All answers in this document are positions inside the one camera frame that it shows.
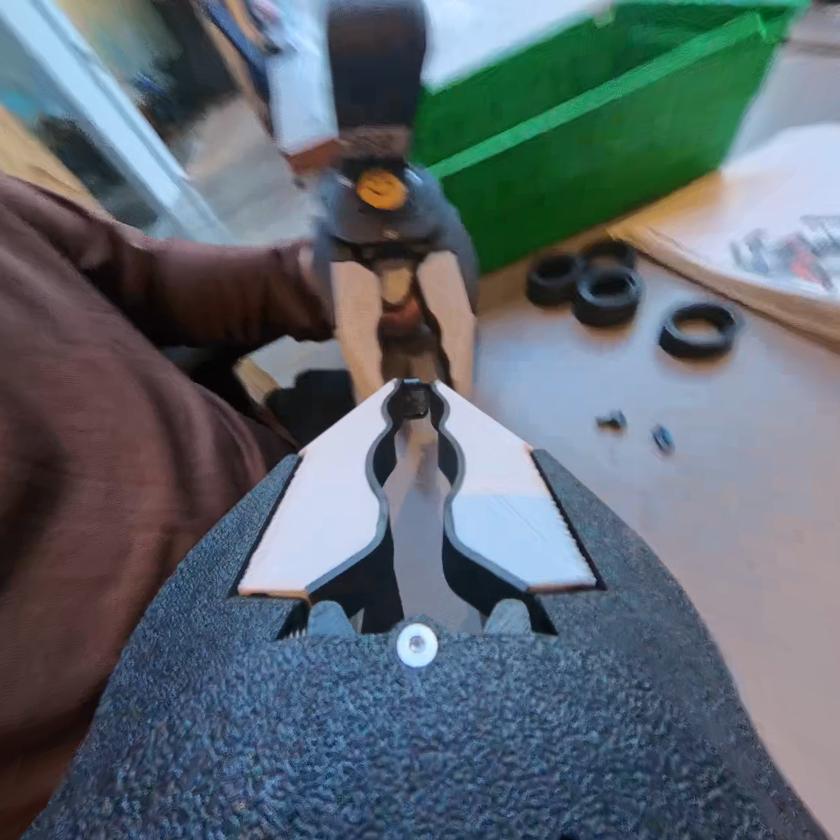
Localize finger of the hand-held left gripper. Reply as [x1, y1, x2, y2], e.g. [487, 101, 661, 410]
[416, 251, 478, 399]
[330, 261, 391, 403]

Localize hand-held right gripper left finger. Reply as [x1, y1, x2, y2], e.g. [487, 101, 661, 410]
[235, 377, 404, 634]

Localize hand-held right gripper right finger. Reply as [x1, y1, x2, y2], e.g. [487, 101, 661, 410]
[430, 379, 599, 634]

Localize black star-printed brick piece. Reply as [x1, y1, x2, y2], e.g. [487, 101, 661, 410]
[395, 379, 434, 421]

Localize person's left forearm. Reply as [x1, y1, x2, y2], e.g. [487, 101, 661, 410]
[0, 174, 336, 355]

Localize white wooden-edged table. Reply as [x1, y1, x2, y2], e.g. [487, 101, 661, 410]
[269, 0, 342, 172]

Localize black toy tire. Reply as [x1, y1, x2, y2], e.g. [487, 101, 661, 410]
[658, 302, 742, 361]
[525, 252, 585, 308]
[572, 268, 645, 329]
[581, 239, 637, 273]

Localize person's black pants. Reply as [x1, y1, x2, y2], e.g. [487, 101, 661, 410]
[269, 371, 358, 447]

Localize green plastic bin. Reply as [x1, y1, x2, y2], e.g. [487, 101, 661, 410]
[410, 0, 811, 273]

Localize open toy instruction booklet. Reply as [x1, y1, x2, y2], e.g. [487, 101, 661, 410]
[607, 125, 840, 349]

